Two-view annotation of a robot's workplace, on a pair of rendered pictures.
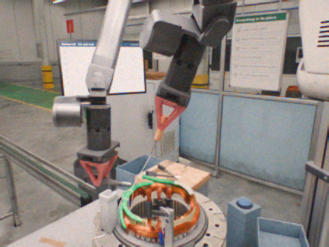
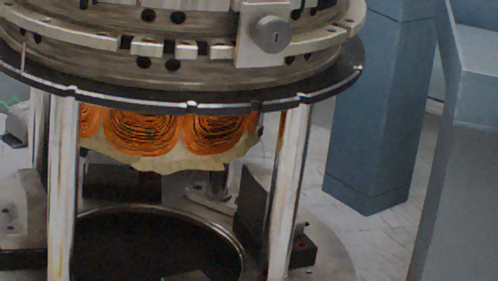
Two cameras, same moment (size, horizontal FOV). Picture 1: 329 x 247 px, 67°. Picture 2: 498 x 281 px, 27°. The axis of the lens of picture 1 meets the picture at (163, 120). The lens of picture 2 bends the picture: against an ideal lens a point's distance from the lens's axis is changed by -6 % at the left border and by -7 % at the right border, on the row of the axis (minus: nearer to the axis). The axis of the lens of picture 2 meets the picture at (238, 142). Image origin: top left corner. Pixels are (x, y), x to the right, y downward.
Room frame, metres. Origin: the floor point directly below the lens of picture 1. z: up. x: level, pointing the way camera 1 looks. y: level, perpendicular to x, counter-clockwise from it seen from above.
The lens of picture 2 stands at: (-0.29, 0.14, 1.31)
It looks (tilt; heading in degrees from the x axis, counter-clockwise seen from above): 25 degrees down; 346
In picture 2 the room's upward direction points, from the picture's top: 7 degrees clockwise
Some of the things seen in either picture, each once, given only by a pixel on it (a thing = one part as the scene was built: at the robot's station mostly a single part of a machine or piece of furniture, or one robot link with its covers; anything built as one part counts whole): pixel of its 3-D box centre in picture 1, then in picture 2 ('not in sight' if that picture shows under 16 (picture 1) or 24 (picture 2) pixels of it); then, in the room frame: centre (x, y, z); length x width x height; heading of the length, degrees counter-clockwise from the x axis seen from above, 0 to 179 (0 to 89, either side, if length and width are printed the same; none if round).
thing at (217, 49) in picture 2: not in sight; (219, 48); (0.38, -0.01, 1.06); 0.02 x 0.02 x 0.01; 6
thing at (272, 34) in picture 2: not in sight; (272, 35); (0.36, -0.04, 1.07); 0.03 x 0.01 x 0.03; 104
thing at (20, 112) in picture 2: not in sight; (40, 117); (0.82, 0.10, 0.80); 0.10 x 0.05 x 0.04; 124
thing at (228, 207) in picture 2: not in sight; (218, 198); (0.63, -0.08, 0.81); 0.07 x 0.03 x 0.01; 49
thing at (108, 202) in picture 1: (109, 211); not in sight; (0.49, 0.12, 1.14); 0.03 x 0.03 x 0.09; 56
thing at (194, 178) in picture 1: (172, 178); not in sight; (0.82, -0.03, 1.05); 0.20 x 0.19 x 0.02; 53
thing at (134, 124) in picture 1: (139, 122); not in sight; (3.27, 0.32, 0.60); 1.02 x 0.55 x 1.20; 50
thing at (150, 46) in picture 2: not in sight; (148, 45); (0.39, 0.04, 1.06); 0.02 x 0.02 x 0.01; 77
